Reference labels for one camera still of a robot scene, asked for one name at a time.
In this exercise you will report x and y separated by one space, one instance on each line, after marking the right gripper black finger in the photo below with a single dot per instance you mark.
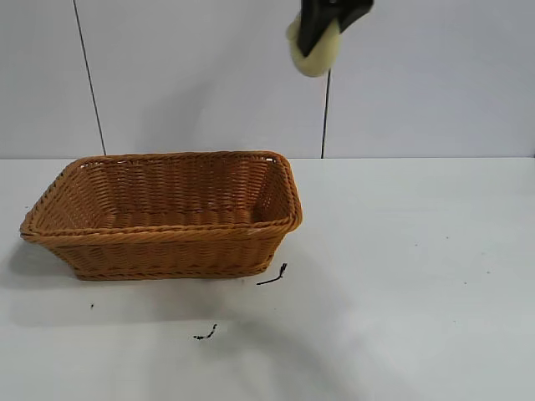
315 21
355 6

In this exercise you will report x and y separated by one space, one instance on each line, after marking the brown woven wicker basket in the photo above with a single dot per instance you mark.
167 250

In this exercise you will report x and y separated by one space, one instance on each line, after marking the long black thread scrap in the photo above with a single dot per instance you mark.
271 280

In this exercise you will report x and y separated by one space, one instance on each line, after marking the short curled black thread scrap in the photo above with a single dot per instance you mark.
205 335

